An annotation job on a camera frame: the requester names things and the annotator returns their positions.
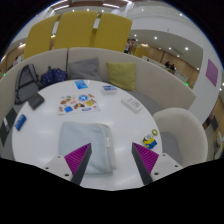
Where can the blue card box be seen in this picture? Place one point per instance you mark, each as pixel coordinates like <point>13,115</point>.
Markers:
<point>20,122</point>

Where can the person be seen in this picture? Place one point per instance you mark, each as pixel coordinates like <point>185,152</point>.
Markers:
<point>172,68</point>
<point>128,46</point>
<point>15,61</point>
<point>167,64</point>

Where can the ceiling strip lights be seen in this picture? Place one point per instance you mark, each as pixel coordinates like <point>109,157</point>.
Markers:
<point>110,5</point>

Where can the beige curved sofa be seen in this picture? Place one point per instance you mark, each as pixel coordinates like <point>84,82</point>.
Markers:
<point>160,86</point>

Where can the yellow-green cushion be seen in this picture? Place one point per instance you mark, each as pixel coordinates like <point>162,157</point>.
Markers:
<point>121,76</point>

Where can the small white and blue box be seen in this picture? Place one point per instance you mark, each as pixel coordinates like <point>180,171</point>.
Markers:
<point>109,89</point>

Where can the white upholstered chair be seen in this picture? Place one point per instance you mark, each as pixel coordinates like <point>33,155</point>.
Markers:
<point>181,126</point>

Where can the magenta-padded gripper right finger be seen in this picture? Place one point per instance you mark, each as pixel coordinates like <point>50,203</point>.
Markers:
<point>146,160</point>

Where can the pink wall panel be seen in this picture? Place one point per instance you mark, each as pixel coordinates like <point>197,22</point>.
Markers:
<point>212,72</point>

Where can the black laptop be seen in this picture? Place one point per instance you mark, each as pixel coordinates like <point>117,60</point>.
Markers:
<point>7,125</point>

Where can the grey backpack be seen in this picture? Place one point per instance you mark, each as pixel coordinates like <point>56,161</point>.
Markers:
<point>26,83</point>

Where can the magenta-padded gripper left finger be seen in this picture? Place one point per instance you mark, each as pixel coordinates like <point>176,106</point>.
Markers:
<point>76,161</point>

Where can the light blue towel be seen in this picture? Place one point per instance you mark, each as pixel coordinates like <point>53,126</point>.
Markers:
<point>83,136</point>

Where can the yellow partition panel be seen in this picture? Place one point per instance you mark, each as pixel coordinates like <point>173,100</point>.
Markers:
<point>113,31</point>
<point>75,30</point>
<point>40,38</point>

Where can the grey cushion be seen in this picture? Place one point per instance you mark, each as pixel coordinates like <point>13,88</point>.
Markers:
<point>85,70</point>

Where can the navy blue patterned bag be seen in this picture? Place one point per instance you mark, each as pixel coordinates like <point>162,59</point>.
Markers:
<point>53,76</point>

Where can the colourful sticker sheet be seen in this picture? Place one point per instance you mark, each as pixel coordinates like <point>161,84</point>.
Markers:
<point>78,104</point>

